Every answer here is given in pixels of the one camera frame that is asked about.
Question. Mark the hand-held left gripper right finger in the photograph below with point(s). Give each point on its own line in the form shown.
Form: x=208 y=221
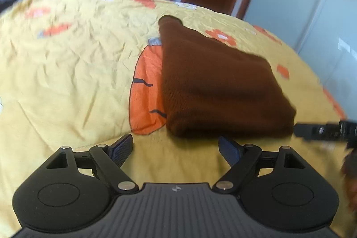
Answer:
x=230 y=149

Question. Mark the brown knit garment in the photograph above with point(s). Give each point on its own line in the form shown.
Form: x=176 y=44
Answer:
x=223 y=87

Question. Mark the yellow printed bedsheet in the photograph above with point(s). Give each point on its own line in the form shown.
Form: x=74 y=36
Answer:
x=69 y=59

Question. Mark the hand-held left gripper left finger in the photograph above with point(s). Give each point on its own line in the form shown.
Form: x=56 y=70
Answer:
x=121 y=148

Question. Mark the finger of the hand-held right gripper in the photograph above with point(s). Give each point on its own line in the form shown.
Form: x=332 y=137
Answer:
x=309 y=130

